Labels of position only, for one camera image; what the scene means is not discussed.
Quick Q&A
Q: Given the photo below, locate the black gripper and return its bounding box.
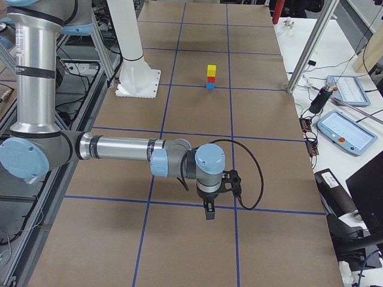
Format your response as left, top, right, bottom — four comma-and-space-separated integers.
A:
197, 188, 219, 220

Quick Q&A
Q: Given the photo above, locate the blue cube block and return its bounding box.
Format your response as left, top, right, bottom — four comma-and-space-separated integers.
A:
206, 83, 215, 90

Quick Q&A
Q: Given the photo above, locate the red cube block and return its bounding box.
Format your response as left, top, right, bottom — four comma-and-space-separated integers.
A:
206, 76, 216, 84

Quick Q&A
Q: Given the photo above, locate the yellow cube block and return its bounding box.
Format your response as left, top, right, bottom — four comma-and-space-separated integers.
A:
206, 64, 217, 77

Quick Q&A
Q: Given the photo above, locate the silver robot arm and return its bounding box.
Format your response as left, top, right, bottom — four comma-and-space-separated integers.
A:
1, 1, 225, 220
1, 17, 16, 50

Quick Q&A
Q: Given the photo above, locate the orange circuit board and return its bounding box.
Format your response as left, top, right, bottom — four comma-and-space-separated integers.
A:
299, 117, 319, 157

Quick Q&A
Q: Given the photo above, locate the black box device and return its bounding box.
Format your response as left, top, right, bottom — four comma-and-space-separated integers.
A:
314, 169, 357, 217

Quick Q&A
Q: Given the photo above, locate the black water bottle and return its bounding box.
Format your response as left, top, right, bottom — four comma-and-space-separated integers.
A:
309, 82, 335, 114

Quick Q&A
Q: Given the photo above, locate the near teach pendant tablet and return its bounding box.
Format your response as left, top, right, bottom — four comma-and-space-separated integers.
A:
317, 110, 378, 156

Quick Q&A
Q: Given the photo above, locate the teach pendant tablet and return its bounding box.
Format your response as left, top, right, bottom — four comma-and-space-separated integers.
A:
327, 75, 370, 107
317, 110, 378, 156

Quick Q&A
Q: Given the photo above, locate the black monitor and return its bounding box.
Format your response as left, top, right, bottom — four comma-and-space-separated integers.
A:
346, 152, 382, 233

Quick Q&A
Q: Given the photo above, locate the far teach pendant tablet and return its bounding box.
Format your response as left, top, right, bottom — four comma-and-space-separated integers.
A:
327, 75, 370, 107

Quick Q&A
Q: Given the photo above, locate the red cylinder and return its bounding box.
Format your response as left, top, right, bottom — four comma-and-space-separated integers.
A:
272, 0, 285, 25

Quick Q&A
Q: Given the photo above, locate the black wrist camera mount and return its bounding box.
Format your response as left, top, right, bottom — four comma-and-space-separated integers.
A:
220, 170, 242, 198

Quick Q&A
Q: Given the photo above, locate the white camera mast pedestal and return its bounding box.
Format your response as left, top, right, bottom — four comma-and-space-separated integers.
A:
107, 0, 161, 99

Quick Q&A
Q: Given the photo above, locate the aluminium frame post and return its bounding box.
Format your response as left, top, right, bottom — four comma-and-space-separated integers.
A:
286, 0, 340, 94

